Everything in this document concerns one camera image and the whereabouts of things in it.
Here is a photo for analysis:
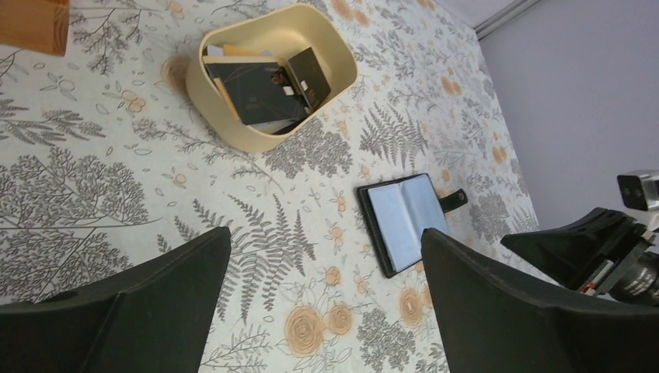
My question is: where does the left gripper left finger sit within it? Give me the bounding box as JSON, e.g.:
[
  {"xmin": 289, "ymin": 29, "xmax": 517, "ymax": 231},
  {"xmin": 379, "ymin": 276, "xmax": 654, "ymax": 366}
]
[{"xmin": 1, "ymin": 227, "xmax": 232, "ymax": 372}]

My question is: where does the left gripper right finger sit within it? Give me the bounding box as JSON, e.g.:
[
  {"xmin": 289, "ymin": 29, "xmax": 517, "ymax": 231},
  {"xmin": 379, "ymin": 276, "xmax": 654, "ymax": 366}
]
[{"xmin": 421, "ymin": 228, "xmax": 658, "ymax": 372}]

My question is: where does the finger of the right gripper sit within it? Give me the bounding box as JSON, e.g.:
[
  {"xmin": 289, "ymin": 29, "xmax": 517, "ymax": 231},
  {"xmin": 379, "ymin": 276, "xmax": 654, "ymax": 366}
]
[{"xmin": 500, "ymin": 207, "xmax": 639, "ymax": 291}]

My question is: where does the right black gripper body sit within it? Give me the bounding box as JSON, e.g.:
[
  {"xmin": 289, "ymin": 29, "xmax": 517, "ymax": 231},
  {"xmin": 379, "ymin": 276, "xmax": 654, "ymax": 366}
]
[{"xmin": 579, "ymin": 221, "xmax": 658, "ymax": 308}]

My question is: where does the black card holder wallet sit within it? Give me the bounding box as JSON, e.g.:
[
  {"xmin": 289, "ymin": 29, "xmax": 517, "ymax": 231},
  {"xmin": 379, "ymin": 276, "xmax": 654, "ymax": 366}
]
[{"xmin": 355, "ymin": 173, "xmax": 469, "ymax": 279}]

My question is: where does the black credit card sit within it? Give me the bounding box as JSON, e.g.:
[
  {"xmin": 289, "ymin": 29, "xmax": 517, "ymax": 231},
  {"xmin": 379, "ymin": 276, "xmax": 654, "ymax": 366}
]
[
  {"xmin": 204, "ymin": 62, "xmax": 309, "ymax": 126},
  {"xmin": 288, "ymin": 47, "xmax": 331, "ymax": 111}
]

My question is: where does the gold striped credit card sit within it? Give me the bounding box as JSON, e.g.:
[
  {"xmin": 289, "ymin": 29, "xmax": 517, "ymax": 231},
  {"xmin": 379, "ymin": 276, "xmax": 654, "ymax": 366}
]
[{"xmin": 222, "ymin": 44, "xmax": 273, "ymax": 57}]

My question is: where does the grey striped credit card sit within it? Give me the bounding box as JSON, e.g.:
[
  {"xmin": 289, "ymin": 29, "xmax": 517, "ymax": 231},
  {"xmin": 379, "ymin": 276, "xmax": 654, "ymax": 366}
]
[{"xmin": 205, "ymin": 45, "xmax": 225, "ymax": 57}]

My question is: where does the wooden compartment box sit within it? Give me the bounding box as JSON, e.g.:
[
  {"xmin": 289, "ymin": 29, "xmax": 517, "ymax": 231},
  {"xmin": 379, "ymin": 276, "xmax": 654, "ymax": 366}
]
[{"xmin": 1, "ymin": 0, "xmax": 71, "ymax": 57}]

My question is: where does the beige oval tray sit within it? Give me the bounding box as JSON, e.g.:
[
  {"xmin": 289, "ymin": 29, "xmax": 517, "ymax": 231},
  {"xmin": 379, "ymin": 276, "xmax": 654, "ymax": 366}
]
[{"xmin": 186, "ymin": 3, "xmax": 357, "ymax": 152}]

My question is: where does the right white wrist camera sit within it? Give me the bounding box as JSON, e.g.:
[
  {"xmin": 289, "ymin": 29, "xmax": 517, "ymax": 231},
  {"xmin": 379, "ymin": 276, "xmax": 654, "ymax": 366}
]
[{"xmin": 616, "ymin": 169, "xmax": 658, "ymax": 211}]

